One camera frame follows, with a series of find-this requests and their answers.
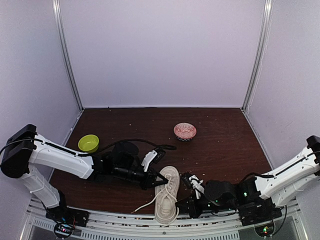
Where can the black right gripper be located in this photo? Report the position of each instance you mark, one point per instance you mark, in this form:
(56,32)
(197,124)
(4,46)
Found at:
(194,211)

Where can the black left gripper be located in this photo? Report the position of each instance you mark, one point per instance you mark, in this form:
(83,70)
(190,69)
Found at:
(148,181)

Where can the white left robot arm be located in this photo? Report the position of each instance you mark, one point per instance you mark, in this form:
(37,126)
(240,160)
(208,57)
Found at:
(26,149)

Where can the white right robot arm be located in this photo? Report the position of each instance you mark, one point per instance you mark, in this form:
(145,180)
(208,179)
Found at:
(256,196)

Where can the lime green bowl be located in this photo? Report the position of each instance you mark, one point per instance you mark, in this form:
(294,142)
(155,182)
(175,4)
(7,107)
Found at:
(89,143)

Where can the red patterned bowl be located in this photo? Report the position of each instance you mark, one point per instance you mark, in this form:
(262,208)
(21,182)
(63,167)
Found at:
(184,131)

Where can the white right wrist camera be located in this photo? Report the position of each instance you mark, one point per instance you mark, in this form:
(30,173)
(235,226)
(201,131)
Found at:
(192,181)

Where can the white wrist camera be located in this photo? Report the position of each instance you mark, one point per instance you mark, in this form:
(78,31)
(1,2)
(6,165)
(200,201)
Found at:
(192,181)
(147,160)

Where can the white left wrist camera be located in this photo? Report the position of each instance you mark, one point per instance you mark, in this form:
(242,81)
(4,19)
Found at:
(147,160)

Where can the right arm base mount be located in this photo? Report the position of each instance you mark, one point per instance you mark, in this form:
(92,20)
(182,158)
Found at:
(262,216)

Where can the aluminium frame rail left side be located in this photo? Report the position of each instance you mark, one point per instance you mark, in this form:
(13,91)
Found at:
(76,121)

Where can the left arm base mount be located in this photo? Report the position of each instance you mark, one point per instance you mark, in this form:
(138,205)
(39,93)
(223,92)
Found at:
(66,219)

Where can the aluminium frame post back right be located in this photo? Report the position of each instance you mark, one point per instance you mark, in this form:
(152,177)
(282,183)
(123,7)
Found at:
(261,47)

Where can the aluminium frame post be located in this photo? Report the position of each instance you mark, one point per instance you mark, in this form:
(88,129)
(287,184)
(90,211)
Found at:
(65,53)
(261,47)

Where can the aluminium frame post back left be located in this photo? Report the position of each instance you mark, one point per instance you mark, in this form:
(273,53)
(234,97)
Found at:
(65,53)

